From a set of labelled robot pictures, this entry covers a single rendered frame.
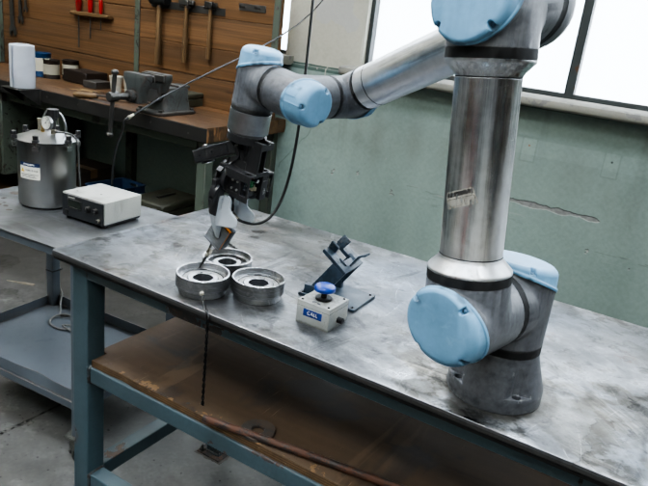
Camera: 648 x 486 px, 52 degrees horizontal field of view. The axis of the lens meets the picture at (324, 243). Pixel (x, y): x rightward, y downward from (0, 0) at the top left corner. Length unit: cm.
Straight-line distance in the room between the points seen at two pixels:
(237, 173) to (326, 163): 189
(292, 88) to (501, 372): 55
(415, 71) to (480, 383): 49
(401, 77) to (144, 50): 260
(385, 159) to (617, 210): 96
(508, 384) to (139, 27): 291
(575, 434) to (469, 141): 48
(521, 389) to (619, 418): 17
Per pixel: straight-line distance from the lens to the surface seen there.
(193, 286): 128
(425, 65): 107
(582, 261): 274
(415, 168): 288
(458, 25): 85
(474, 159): 86
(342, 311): 124
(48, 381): 215
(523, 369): 107
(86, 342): 159
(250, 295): 128
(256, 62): 116
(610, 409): 119
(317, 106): 110
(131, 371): 156
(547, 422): 109
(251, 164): 121
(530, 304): 100
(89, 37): 390
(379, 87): 113
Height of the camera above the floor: 134
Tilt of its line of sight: 19 degrees down
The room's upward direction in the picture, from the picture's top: 7 degrees clockwise
